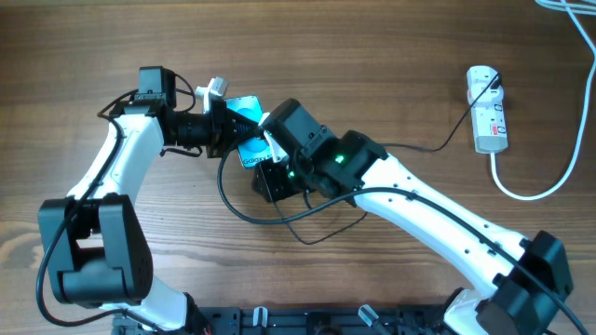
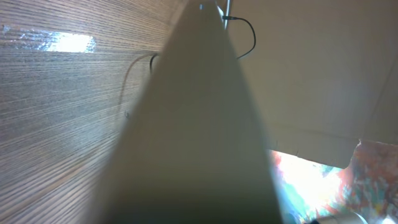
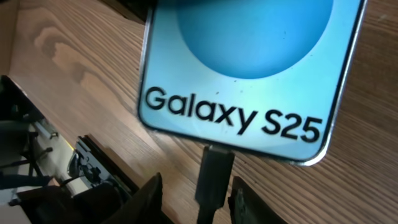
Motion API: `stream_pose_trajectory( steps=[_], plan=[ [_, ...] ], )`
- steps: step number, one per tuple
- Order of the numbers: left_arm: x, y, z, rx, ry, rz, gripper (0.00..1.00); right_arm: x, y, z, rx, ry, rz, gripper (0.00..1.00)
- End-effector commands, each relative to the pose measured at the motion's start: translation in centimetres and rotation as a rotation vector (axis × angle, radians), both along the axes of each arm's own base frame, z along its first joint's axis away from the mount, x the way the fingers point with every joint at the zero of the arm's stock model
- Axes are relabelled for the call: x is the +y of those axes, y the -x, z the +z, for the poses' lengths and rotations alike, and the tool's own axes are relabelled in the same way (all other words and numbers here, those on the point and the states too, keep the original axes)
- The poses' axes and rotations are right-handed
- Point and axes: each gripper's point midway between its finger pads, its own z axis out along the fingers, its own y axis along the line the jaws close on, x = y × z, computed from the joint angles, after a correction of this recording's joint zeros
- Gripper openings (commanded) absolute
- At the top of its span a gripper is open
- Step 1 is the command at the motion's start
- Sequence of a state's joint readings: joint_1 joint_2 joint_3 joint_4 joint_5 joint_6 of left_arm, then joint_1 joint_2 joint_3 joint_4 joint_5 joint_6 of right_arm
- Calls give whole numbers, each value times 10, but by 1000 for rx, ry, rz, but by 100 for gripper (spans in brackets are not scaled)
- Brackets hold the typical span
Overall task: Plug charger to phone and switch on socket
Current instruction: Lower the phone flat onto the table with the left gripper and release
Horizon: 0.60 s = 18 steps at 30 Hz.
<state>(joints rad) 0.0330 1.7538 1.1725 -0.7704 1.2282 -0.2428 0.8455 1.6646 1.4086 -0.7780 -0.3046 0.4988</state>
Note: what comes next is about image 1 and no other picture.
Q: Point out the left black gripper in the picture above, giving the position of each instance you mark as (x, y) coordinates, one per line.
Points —
(222, 122)

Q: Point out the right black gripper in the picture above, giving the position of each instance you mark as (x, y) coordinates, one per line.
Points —
(269, 172)

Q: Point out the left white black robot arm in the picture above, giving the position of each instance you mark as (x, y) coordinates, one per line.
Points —
(97, 261)

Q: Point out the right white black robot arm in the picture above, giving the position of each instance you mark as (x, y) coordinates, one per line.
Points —
(518, 284)

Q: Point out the white charger plug adapter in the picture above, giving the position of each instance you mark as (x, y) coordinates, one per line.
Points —
(485, 94)

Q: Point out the white power strip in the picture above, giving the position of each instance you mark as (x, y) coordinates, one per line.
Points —
(488, 123)

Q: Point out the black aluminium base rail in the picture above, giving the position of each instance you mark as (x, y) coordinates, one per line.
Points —
(406, 320)

